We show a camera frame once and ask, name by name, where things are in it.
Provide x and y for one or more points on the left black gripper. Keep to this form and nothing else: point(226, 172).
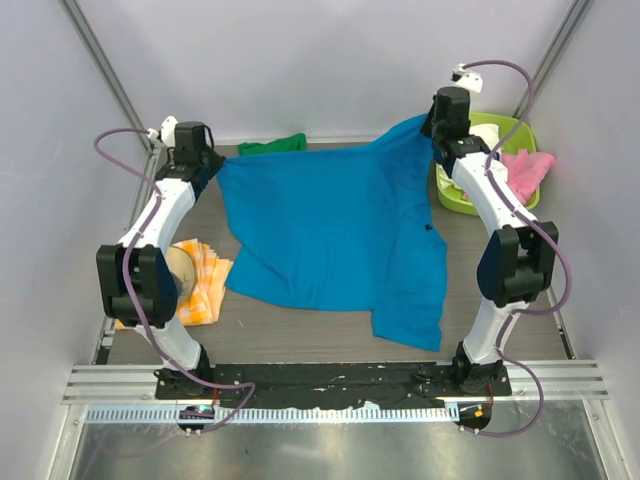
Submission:
point(217, 161)

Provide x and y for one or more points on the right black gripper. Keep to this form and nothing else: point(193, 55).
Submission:
point(427, 130)

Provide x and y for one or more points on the lime green plastic basin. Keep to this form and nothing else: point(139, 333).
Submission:
point(453, 198)

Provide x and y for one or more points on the blue t shirt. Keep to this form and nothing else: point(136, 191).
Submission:
point(347, 229)

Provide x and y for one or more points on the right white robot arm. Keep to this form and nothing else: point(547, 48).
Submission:
point(518, 260)

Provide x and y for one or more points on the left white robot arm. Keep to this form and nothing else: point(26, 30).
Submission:
point(137, 287)

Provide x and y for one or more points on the white printed t shirt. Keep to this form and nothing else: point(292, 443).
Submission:
point(489, 133)

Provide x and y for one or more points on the pink t shirt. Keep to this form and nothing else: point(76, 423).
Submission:
point(525, 172)

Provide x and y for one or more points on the green folded t shirt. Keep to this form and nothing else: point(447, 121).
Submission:
point(293, 143)

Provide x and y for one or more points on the beige round plate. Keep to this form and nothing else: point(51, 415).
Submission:
point(183, 271)

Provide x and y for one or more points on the yellow checkered cloth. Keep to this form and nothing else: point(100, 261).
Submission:
point(204, 305)

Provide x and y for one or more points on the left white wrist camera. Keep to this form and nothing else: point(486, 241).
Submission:
point(165, 134)

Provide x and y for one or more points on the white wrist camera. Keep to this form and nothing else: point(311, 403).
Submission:
point(467, 79)
point(165, 134)

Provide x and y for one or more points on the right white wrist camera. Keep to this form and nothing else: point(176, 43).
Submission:
point(467, 79)

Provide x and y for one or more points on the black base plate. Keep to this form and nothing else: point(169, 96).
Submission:
point(330, 386)

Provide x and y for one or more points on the slotted white cable duct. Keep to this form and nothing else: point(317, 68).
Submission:
point(369, 413)

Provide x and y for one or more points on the aluminium frame rail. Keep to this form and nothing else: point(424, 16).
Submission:
point(103, 384)

